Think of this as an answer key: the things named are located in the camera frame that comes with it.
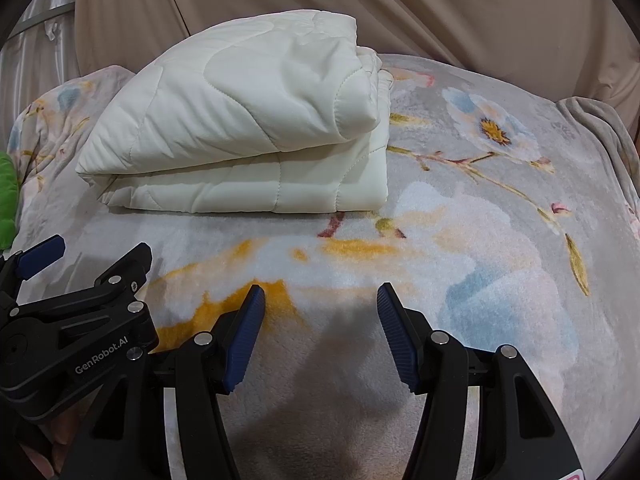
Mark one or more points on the white quilted comforter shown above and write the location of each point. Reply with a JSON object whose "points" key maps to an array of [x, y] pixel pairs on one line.
{"points": [[225, 100]]}

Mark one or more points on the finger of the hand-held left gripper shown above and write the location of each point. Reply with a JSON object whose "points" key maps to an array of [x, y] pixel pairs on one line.
{"points": [[120, 280], [42, 252]]}

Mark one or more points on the beige draped cloth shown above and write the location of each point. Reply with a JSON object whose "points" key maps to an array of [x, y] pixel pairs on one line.
{"points": [[450, 10]]}

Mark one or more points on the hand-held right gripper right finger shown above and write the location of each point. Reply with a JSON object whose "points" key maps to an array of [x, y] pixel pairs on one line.
{"points": [[397, 341]]}

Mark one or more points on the white sheer curtain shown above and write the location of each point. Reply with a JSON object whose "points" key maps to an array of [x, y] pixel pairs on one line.
{"points": [[35, 70]]}

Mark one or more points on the green plush cloth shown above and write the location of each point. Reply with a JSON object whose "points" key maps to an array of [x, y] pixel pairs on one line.
{"points": [[6, 195]]}

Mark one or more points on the floral fleece blanket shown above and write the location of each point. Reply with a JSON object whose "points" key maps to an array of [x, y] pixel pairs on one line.
{"points": [[450, 270]]}

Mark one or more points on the grey metal rod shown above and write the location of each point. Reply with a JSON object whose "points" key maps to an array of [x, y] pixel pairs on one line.
{"points": [[40, 18]]}

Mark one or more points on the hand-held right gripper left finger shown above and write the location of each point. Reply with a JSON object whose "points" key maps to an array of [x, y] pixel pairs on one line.
{"points": [[245, 341]]}

